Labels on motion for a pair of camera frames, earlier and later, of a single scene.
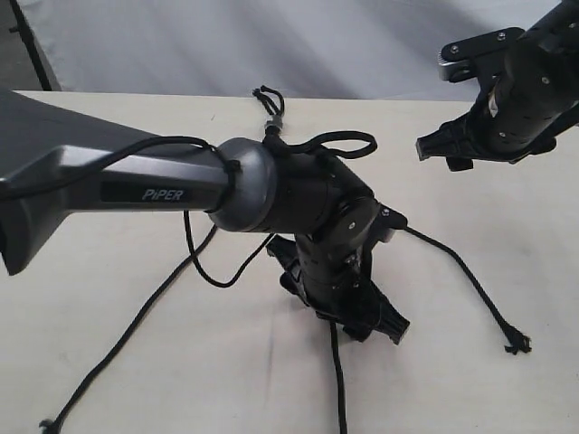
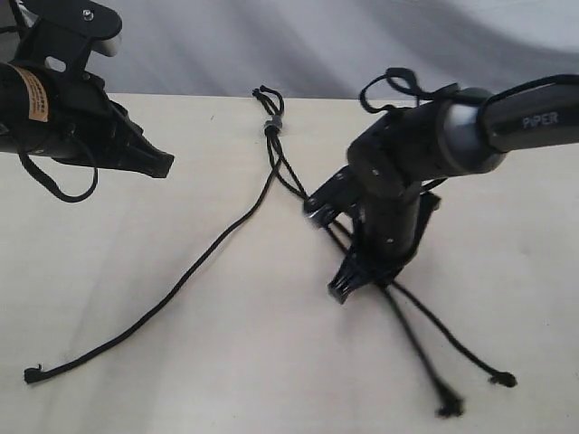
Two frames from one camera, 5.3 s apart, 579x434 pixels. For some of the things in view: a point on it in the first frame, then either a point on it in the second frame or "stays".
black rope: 516,343 to 276,101
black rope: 274,101 to 33,374
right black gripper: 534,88 to 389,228
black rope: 272,105 to 448,403
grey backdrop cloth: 310,50 stays
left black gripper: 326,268 to 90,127
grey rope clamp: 274,120 stays
